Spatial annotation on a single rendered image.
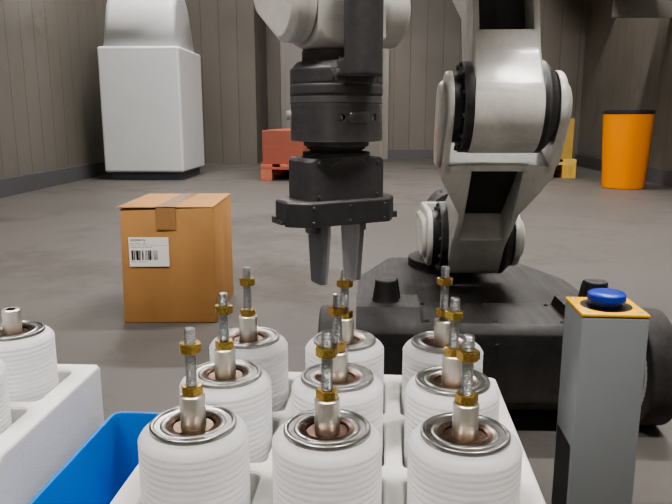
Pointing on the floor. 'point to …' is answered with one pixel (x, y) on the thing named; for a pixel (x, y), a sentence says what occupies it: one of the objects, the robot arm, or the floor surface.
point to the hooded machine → (150, 91)
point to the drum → (626, 148)
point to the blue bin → (98, 463)
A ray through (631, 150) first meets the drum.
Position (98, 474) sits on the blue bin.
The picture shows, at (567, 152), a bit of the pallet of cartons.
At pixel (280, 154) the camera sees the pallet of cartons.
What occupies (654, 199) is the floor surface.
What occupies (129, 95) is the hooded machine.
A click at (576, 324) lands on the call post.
